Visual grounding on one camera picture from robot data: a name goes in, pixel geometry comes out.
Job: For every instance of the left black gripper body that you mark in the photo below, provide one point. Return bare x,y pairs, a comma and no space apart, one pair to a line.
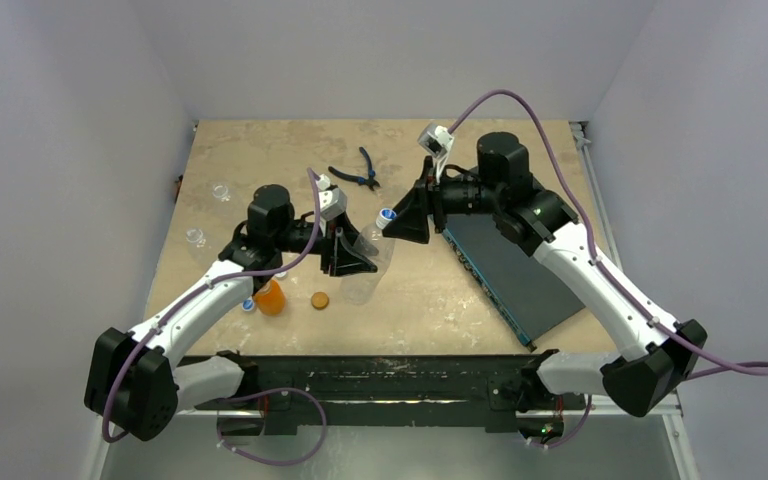
328,244

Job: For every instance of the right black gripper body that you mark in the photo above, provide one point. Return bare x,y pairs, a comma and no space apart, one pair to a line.
436,202

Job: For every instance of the blue white bottle cap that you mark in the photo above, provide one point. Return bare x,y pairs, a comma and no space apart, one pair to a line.
385,216

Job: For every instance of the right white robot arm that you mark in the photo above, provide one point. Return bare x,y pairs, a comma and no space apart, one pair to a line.
654,351

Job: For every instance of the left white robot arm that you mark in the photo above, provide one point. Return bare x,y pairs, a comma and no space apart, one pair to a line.
137,379

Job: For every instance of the orange bottle cap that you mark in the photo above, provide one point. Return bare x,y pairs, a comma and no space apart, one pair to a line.
320,300

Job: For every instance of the orange juice bottle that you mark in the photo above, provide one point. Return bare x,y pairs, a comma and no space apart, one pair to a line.
270,299

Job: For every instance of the clear bottle far left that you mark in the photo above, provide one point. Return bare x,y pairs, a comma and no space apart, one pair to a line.
221,193

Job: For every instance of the clear bottle near left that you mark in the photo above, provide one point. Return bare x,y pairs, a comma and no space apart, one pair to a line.
196,237

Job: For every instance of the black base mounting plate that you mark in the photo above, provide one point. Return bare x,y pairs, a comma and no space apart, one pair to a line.
497,393

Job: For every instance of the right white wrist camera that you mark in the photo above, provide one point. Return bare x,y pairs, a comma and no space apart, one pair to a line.
438,142

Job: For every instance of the dark network switch box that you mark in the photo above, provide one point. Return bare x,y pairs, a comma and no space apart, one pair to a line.
528,297

